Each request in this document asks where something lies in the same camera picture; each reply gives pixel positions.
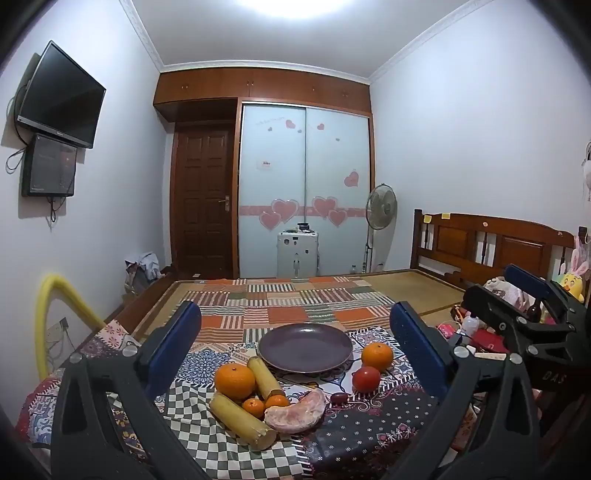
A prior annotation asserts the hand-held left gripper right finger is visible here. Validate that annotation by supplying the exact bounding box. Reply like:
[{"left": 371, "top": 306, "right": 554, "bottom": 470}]
[{"left": 389, "top": 301, "right": 544, "bottom": 480}]

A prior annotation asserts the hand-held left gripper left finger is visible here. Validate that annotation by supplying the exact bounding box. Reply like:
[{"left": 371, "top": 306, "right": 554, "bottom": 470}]
[{"left": 52, "top": 300, "right": 218, "bottom": 480}]

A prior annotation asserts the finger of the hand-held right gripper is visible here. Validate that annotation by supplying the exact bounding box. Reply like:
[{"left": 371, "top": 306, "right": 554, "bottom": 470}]
[
  {"left": 462, "top": 284, "right": 575, "bottom": 354},
  {"left": 503, "top": 264, "right": 589, "bottom": 319}
]

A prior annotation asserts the large orange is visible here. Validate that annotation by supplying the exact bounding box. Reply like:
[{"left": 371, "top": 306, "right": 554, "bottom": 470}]
[
  {"left": 213, "top": 363, "right": 256, "bottom": 401},
  {"left": 361, "top": 342, "right": 394, "bottom": 372}
]

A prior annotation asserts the red tomato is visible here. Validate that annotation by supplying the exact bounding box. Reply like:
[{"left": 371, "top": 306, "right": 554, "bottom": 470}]
[{"left": 352, "top": 366, "right": 382, "bottom": 394}]

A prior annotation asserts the short sugarcane piece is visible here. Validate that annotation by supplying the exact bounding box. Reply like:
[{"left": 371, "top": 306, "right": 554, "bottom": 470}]
[{"left": 246, "top": 356, "right": 283, "bottom": 401}]

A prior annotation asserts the long sugarcane piece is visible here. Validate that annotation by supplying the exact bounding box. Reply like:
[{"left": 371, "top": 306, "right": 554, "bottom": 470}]
[{"left": 209, "top": 392, "right": 278, "bottom": 449}]

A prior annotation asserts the dark purple plate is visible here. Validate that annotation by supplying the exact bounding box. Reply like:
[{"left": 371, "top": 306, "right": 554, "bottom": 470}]
[{"left": 257, "top": 323, "right": 354, "bottom": 374}]

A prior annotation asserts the raw meat slice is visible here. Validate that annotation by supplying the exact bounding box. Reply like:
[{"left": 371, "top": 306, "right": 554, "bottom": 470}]
[{"left": 264, "top": 388, "right": 327, "bottom": 435}]

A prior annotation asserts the pink plush toy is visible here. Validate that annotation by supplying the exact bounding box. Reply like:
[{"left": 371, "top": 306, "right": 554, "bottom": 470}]
[{"left": 484, "top": 276, "right": 527, "bottom": 308}]

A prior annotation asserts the red packet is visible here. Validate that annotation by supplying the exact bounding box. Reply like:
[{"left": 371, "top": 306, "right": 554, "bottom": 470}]
[{"left": 471, "top": 328, "right": 507, "bottom": 354}]

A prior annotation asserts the yellow chick plush toy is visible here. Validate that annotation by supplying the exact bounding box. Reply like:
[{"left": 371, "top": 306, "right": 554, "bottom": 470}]
[{"left": 554, "top": 272, "right": 586, "bottom": 303}]

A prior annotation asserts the woven bed mat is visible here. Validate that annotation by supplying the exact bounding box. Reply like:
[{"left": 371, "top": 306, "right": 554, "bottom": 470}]
[{"left": 104, "top": 270, "right": 466, "bottom": 333}]

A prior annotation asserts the wooden headboard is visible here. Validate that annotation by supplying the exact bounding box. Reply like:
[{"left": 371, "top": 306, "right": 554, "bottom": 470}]
[{"left": 104, "top": 209, "right": 578, "bottom": 333}]

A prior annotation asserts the pile of clothes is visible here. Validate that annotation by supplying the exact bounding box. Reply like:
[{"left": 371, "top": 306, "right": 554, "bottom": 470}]
[{"left": 124, "top": 251, "right": 162, "bottom": 294}]

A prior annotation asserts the yellow foam tube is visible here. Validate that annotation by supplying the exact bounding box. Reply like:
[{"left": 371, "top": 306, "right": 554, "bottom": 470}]
[{"left": 37, "top": 274, "right": 106, "bottom": 379}]

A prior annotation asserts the standing fan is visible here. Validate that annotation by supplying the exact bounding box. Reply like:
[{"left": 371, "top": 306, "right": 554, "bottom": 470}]
[{"left": 362, "top": 184, "right": 399, "bottom": 274}]

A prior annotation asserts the brown wooden door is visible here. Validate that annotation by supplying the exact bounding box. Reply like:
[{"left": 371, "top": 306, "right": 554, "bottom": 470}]
[{"left": 173, "top": 129, "right": 234, "bottom": 280}]

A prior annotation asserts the white appliance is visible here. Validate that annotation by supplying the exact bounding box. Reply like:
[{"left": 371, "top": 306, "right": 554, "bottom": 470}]
[{"left": 277, "top": 223, "right": 320, "bottom": 278}]

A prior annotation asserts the wooden wardrobe with heart stickers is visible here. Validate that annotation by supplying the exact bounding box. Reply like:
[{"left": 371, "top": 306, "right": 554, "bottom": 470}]
[{"left": 154, "top": 66, "right": 374, "bottom": 280}]

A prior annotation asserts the wall socket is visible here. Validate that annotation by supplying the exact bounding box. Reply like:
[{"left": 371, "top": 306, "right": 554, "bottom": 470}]
[{"left": 46, "top": 318, "right": 70, "bottom": 342}]

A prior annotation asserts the black cable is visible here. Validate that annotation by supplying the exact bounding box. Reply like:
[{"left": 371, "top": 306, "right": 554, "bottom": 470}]
[
  {"left": 47, "top": 196, "right": 65, "bottom": 230},
  {"left": 6, "top": 78, "right": 33, "bottom": 174}
]

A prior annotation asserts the small black wall screen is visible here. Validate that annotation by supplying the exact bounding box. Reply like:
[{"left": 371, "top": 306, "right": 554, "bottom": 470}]
[{"left": 21, "top": 134, "right": 78, "bottom": 198}]

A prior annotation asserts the black wall television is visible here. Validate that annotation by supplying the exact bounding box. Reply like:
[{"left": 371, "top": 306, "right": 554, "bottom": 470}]
[{"left": 16, "top": 41, "right": 107, "bottom": 149}]

